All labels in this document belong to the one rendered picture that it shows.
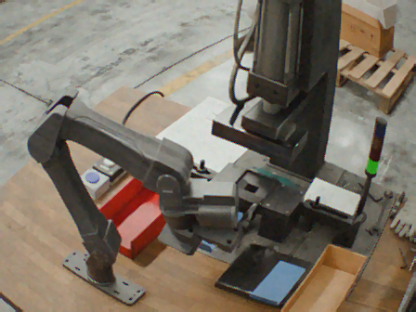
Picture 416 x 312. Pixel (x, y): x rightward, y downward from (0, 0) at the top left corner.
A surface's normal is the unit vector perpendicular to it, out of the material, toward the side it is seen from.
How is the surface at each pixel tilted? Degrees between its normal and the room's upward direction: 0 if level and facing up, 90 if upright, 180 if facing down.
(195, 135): 1
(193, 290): 0
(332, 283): 0
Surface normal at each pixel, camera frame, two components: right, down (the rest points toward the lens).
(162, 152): 0.43, -0.72
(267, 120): 0.09, -0.82
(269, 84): -0.48, 0.46
